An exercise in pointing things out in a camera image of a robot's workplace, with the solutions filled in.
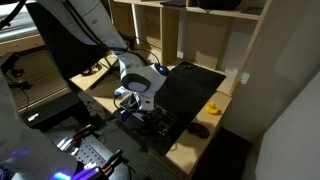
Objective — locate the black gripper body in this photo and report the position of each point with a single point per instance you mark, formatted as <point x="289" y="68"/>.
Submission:
<point x="133" y="120"/>

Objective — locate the dark mechanical keyboard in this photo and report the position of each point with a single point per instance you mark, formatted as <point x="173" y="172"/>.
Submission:
<point x="160" y="120"/>

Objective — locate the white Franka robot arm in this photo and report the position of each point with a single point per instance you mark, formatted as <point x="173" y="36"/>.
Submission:
<point x="140" y="80"/>

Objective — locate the orange black bar clamp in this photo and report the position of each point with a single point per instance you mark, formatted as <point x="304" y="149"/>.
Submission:
<point x="83" y="132"/>
<point x="111" y="162"/>

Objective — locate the round black stand base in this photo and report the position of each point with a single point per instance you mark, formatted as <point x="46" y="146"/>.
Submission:
<point x="90" y="70"/>

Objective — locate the dark computer mouse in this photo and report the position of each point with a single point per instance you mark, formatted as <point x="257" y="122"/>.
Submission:
<point x="198" y="130"/>

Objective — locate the black desk mat white logo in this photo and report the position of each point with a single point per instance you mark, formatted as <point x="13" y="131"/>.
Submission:
<point x="193" y="86"/>

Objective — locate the yellow rubber duck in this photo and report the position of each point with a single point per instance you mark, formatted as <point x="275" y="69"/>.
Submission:
<point x="212" y="109"/>

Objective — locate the black equipment case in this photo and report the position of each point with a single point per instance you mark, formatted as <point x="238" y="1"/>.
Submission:
<point x="50" y="111"/>

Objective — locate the wooden shelf unit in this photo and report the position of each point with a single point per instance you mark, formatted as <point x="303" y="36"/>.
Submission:
<point x="206" y="36"/>

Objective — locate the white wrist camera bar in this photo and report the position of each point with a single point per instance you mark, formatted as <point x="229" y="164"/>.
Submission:
<point x="120" y="91"/>

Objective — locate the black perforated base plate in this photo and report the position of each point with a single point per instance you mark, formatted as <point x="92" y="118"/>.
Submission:
<point x="90" y="151"/>

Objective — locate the black camera stand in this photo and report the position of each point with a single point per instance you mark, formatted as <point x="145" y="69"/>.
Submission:
<point x="13" y="71"/>

